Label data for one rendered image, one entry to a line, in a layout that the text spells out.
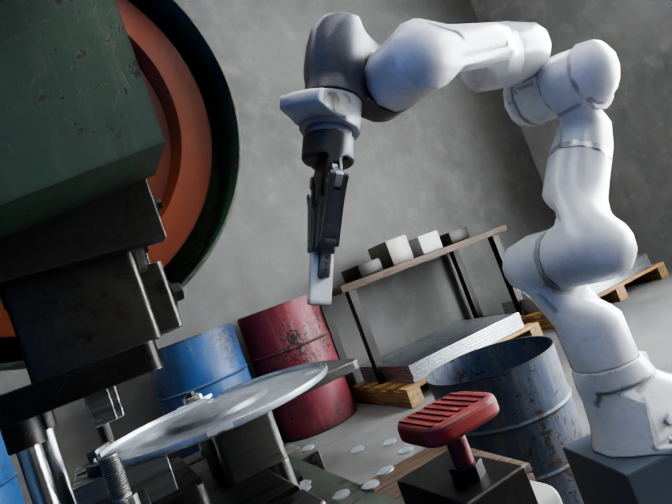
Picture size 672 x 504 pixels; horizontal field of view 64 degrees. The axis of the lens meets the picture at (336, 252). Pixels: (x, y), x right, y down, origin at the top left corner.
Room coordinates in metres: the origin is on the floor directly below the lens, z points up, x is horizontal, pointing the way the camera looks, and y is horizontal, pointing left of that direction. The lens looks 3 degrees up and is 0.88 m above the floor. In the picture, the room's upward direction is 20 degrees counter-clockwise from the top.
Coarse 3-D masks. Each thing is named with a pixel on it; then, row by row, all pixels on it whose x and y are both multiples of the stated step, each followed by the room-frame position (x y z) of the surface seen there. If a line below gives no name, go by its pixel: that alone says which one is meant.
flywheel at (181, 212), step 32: (128, 32) 1.02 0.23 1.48; (160, 32) 1.05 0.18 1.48; (160, 64) 1.04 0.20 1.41; (160, 96) 1.06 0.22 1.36; (192, 96) 1.06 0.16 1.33; (192, 128) 1.05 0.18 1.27; (160, 160) 1.05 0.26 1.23; (192, 160) 1.04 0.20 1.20; (160, 192) 1.04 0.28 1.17; (192, 192) 1.03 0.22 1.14; (192, 224) 1.02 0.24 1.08; (160, 256) 0.98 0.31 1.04; (0, 320) 0.86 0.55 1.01
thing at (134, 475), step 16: (144, 464) 0.55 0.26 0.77; (160, 464) 0.56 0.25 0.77; (80, 480) 0.56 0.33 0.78; (96, 480) 0.53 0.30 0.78; (128, 480) 0.55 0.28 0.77; (144, 480) 0.55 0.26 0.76; (160, 480) 0.56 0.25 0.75; (80, 496) 0.53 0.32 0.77; (96, 496) 0.53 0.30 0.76; (160, 496) 0.56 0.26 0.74
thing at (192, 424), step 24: (240, 384) 0.81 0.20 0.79; (264, 384) 0.75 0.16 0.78; (288, 384) 0.67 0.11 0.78; (312, 384) 0.60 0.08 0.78; (192, 408) 0.78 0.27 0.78; (216, 408) 0.65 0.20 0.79; (240, 408) 0.62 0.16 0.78; (264, 408) 0.55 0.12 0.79; (144, 432) 0.71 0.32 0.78; (168, 432) 0.63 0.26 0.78; (192, 432) 0.58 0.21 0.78; (120, 456) 0.60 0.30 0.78; (144, 456) 0.53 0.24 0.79
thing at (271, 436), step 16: (336, 368) 0.67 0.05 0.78; (352, 368) 0.68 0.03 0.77; (320, 384) 0.65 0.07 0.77; (272, 416) 0.65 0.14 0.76; (224, 432) 0.62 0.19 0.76; (240, 432) 0.62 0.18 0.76; (256, 432) 0.63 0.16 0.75; (272, 432) 0.64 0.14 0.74; (208, 448) 0.64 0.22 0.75; (224, 448) 0.61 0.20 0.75; (240, 448) 0.62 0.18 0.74; (256, 448) 0.63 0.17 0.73; (272, 448) 0.64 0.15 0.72; (208, 464) 0.69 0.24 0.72; (224, 464) 0.61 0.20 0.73; (240, 464) 0.62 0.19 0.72; (256, 464) 0.63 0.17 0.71; (272, 464) 0.64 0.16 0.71; (288, 464) 0.65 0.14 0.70; (224, 480) 0.62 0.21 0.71; (240, 480) 0.62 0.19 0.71; (288, 480) 0.64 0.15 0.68
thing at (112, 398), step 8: (104, 392) 0.59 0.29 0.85; (112, 392) 0.61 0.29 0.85; (88, 400) 0.59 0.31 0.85; (96, 400) 0.59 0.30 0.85; (104, 400) 0.59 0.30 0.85; (112, 400) 0.61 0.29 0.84; (88, 408) 0.59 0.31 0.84; (96, 408) 0.59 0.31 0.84; (104, 408) 0.59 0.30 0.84; (112, 408) 0.60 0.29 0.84; (120, 408) 0.61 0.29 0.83; (96, 416) 0.59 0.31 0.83; (104, 416) 0.59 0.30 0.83; (112, 416) 0.59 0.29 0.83; (120, 416) 0.61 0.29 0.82; (96, 424) 0.59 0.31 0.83; (104, 424) 0.59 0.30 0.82
